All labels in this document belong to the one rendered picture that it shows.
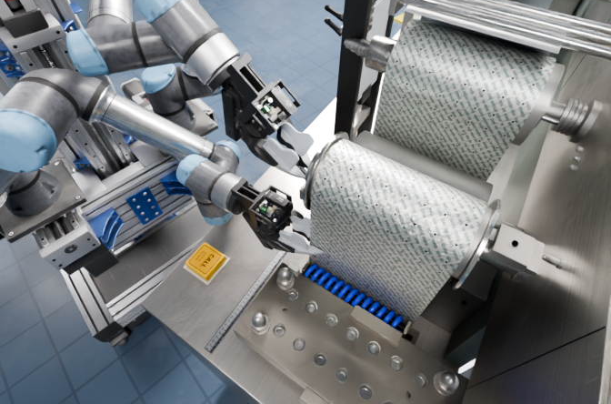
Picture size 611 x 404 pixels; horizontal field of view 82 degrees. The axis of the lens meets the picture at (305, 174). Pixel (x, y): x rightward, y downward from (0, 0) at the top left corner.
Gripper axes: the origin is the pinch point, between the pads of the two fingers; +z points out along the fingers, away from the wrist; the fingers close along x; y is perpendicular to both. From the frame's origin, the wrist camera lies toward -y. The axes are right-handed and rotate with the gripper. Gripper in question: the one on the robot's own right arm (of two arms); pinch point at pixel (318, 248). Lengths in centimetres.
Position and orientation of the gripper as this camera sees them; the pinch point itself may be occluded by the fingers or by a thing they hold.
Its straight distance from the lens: 70.4
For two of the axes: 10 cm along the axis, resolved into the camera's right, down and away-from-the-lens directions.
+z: 8.4, 4.2, -3.5
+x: 5.5, -6.5, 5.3
